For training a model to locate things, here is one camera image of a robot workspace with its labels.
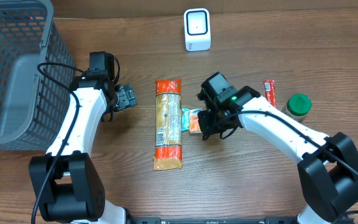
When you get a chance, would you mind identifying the orange tissue pack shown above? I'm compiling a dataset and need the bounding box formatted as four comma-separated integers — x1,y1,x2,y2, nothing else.
189,108,203,134

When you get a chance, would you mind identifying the teal tissue pack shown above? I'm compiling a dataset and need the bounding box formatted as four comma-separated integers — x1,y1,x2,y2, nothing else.
181,108,190,132

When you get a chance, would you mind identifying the red snack stick pack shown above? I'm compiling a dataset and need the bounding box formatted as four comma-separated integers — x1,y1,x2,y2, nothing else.
263,80,277,108

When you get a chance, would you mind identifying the orange pasta package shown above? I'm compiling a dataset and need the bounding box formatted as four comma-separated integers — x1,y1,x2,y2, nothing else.
154,79,183,170

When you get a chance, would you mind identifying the green lid jar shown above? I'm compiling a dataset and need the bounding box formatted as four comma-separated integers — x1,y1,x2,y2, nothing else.
282,93,312,122

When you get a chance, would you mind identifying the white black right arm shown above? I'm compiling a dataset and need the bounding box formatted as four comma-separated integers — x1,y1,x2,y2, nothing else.
198,72,358,223

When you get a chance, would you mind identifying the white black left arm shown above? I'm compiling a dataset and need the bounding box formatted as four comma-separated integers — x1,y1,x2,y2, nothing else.
29,51,137,224

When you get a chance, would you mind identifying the white barcode scanner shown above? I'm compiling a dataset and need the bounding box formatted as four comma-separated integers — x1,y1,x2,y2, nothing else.
183,8,211,52

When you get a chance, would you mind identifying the grey plastic basket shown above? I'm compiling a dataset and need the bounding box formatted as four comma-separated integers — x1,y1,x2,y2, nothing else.
0,0,75,150

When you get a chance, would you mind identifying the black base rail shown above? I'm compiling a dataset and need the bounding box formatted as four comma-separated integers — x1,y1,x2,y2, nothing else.
126,217,296,224

